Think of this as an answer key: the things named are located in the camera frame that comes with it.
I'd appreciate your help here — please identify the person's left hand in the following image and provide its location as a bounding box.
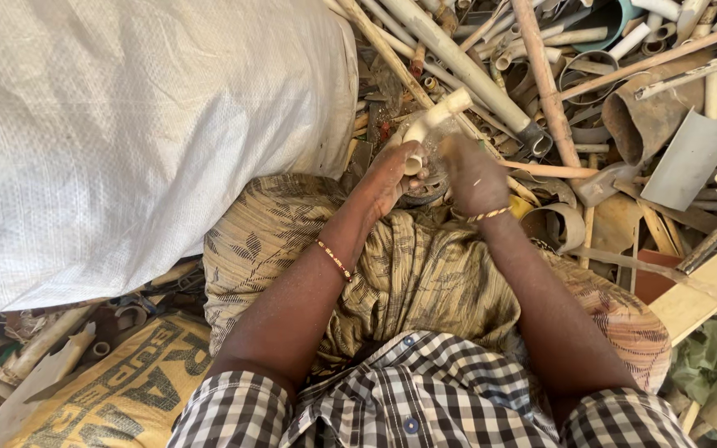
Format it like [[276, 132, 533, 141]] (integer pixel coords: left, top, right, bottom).
[[354, 141, 431, 226]]

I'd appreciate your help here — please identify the person's right hand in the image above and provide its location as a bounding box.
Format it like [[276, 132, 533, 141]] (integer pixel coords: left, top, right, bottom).
[[438, 133, 511, 219]]

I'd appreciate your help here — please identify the cream plastic pipe elbow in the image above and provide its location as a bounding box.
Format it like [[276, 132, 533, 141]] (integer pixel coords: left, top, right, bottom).
[[402, 87, 474, 177]]

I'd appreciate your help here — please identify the round dark work block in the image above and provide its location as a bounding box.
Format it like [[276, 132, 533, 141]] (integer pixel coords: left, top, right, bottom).
[[395, 112, 464, 210]]

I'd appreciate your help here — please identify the gold striped bangle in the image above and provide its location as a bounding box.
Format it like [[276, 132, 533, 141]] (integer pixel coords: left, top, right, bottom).
[[466, 205, 514, 224]]

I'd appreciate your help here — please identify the long cream pipe black end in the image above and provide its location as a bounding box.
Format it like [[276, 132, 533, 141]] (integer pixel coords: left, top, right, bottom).
[[378, 0, 554, 159]]

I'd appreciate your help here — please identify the long brown dirty pipe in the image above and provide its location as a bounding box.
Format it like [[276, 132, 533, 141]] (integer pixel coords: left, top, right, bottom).
[[510, 0, 584, 169]]

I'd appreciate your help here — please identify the red beaded bangle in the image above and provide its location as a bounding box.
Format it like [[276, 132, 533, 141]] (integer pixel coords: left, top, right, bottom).
[[314, 239, 354, 284]]

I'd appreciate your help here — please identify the olive patterned wrap skirt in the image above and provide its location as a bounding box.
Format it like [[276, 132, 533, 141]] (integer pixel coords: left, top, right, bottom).
[[202, 173, 674, 394]]

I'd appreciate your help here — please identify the curled beige pipe strip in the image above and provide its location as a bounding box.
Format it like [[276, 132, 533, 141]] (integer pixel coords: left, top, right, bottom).
[[519, 202, 587, 254]]

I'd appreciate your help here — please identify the heap of scrap plastic pipes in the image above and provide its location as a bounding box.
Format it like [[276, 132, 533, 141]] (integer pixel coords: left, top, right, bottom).
[[324, 0, 717, 293]]

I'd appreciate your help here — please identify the wide rusty brown pipe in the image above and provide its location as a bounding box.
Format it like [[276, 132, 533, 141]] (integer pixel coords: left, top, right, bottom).
[[600, 50, 715, 167]]

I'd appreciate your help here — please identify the teal wide pipe piece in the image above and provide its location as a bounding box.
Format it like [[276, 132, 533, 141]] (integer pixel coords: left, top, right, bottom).
[[572, 0, 644, 54]]

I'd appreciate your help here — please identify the grey curved plastic sheet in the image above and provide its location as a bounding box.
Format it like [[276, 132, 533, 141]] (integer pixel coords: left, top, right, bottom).
[[640, 108, 717, 213]]

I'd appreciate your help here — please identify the black white checked shirt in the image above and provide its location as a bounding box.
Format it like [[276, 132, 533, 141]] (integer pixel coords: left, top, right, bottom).
[[167, 330, 699, 448]]

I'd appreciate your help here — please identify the large white woven sack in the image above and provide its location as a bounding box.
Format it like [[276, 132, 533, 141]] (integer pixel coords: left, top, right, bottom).
[[0, 0, 360, 342]]

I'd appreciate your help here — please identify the pale wooden plank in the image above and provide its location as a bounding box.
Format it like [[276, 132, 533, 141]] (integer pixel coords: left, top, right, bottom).
[[647, 223, 717, 347]]

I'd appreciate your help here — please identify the green plastic bag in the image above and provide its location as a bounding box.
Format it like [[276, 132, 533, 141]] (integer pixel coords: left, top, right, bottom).
[[668, 316, 717, 407]]

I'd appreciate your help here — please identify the yellow printed woven sack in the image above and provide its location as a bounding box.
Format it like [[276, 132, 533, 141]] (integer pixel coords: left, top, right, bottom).
[[2, 311, 214, 448]]

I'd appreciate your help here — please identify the pile of dirty pipe offcuts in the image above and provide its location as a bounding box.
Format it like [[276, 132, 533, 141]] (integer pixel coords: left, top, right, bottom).
[[0, 258, 205, 448]]

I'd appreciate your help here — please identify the hatchet with wooden handle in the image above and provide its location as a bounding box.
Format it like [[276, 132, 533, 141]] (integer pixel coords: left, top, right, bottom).
[[498, 159, 642, 209]]

